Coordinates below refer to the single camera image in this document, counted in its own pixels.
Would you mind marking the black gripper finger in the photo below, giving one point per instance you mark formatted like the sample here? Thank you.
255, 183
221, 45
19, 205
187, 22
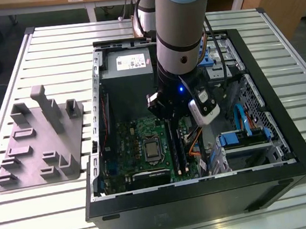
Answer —
156, 104

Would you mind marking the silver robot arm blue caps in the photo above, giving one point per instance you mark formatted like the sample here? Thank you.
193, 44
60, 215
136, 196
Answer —
179, 22

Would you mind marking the grey power supply unit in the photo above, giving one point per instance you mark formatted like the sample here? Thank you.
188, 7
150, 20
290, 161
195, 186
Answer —
126, 95

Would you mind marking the CPU socket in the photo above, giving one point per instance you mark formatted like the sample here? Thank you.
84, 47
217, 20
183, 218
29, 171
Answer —
151, 140

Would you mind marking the green motherboard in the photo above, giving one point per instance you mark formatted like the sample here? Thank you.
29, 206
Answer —
127, 130

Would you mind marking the blue drive latch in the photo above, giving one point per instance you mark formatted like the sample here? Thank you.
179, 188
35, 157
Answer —
207, 61

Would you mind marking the silver CPU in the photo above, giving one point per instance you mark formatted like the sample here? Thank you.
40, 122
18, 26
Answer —
151, 150

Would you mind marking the metal drive cage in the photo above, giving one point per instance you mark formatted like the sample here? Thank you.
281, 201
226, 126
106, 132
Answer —
230, 70

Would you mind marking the black graphics card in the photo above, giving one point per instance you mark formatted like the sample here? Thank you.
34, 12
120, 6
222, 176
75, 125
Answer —
150, 175

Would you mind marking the hard disk in blue carrier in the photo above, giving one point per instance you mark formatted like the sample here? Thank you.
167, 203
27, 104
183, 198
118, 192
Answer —
230, 139

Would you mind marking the black PC case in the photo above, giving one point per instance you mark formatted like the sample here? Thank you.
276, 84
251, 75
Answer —
178, 212

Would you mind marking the grey parts rack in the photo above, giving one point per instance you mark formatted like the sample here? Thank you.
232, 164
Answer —
41, 136

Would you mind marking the black camera bracket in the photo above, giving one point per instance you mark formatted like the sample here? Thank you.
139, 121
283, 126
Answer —
209, 107

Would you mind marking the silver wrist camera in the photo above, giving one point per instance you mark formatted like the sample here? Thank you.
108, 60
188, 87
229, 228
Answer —
204, 117

